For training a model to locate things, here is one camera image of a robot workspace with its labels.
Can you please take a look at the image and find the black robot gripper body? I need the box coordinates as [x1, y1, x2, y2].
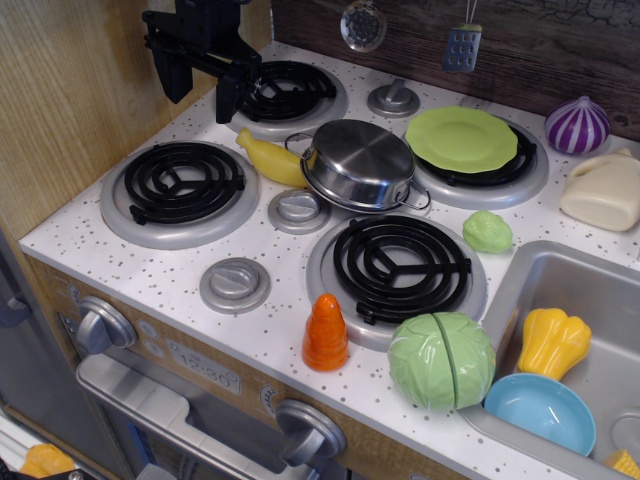
[142, 1, 261, 77]

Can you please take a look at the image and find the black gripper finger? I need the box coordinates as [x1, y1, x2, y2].
[151, 43, 193, 104]
[215, 69, 258, 124]

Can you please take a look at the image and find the orange toy carrot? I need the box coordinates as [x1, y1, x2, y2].
[302, 293, 349, 372]

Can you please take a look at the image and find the green plastic plate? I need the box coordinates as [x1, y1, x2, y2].
[405, 106, 518, 174]

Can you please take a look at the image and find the back left black burner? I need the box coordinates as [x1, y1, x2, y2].
[240, 61, 337, 121]

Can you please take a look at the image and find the black burner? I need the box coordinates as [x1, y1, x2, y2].
[124, 142, 247, 225]
[418, 126, 537, 187]
[240, 61, 337, 121]
[333, 226, 472, 325]

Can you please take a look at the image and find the yellow toy banana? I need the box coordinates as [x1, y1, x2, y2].
[236, 128, 308, 188]

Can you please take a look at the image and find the front left black burner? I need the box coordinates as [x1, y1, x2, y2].
[124, 142, 247, 225]

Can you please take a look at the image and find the middle grey stove knob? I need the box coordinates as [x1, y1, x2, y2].
[267, 189, 331, 235]

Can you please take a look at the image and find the grey stove knob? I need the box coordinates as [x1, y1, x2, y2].
[367, 79, 420, 118]
[267, 189, 331, 235]
[199, 257, 271, 315]

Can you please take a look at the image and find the hanging silver strainer spoon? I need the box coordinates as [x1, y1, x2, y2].
[340, 1, 387, 53]

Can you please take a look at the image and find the upturned steel pot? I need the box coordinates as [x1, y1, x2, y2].
[284, 119, 431, 213]

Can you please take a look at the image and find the back grey stove knob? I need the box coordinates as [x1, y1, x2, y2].
[367, 79, 420, 118]

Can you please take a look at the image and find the front grey stove knob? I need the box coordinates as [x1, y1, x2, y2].
[199, 257, 271, 315]

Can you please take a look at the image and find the hanging toy grater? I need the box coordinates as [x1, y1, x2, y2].
[441, 1, 483, 73]

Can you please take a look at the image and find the front right black burner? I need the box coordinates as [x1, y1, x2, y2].
[333, 226, 472, 325]

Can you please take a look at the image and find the left silver oven dial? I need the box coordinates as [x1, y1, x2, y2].
[76, 295, 137, 355]

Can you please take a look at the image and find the silver oven dial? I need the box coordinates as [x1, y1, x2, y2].
[76, 295, 137, 355]
[275, 399, 347, 467]

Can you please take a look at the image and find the oven clock display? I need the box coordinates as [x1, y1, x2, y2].
[166, 339, 242, 395]

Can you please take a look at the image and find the small green toy lettuce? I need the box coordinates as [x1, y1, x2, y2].
[462, 210, 513, 254]

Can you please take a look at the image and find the back right black burner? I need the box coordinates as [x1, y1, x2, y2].
[418, 126, 537, 187]

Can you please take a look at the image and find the green toy cabbage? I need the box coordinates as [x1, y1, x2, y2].
[387, 312, 496, 410]

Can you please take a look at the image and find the purple toy onion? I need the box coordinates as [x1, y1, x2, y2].
[544, 96, 610, 155]

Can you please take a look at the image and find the right silver oven dial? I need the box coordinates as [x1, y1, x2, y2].
[275, 399, 347, 467]

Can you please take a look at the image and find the cream toy milk jug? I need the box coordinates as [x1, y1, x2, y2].
[559, 148, 639, 232]

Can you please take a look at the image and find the yellow toy bottom left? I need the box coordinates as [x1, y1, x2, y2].
[19, 444, 76, 479]

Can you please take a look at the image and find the yellow toy squash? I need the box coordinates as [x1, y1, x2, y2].
[517, 308, 592, 381]

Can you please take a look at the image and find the silver toy sink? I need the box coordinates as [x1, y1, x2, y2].
[462, 241, 639, 479]

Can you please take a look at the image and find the light blue bowl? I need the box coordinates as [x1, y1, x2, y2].
[483, 373, 597, 456]

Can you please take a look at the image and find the yellow toy corn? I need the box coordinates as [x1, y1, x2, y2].
[604, 449, 640, 480]

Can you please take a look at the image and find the silver oven door handle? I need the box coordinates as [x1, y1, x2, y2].
[77, 355, 319, 479]

